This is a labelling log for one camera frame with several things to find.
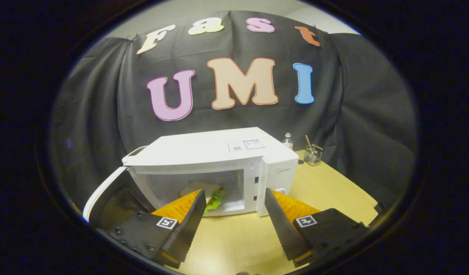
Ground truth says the white microwave oven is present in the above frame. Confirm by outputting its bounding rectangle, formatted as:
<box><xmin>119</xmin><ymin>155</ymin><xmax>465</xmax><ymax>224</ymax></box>
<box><xmin>83</xmin><ymin>127</ymin><xmax>299</xmax><ymax>224</ymax></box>

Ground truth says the black backdrop cloth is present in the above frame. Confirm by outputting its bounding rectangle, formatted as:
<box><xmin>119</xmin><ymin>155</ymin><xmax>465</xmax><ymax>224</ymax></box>
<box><xmin>49</xmin><ymin>10</ymin><xmax>417</xmax><ymax>222</ymax></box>

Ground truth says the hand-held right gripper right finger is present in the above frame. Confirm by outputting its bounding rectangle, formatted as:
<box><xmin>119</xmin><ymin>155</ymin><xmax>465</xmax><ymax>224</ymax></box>
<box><xmin>264</xmin><ymin>187</ymin><xmax>370</xmax><ymax>268</ymax></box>

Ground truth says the white device with dark screen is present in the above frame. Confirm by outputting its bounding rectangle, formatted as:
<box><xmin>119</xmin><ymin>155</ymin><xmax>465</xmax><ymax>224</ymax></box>
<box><xmin>122</xmin><ymin>145</ymin><xmax>149</xmax><ymax>158</ymax></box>

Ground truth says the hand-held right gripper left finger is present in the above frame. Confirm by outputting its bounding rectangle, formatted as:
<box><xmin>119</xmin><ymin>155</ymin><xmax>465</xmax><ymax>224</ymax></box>
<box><xmin>97</xmin><ymin>189</ymin><xmax>207</xmax><ymax>269</ymax></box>

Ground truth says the sandwich with green lettuce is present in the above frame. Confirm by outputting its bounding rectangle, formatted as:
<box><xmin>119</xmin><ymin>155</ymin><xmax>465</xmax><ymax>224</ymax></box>
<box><xmin>179</xmin><ymin>181</ymin><xmax>228</xmax><ymax>214</ymax></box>

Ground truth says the clear glass jar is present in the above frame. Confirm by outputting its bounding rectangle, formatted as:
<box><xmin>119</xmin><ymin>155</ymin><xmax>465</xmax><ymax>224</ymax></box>
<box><xmin>304</xmin><ymin>144</ymin><xmax>323</xmax><ymax>167</ymax></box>

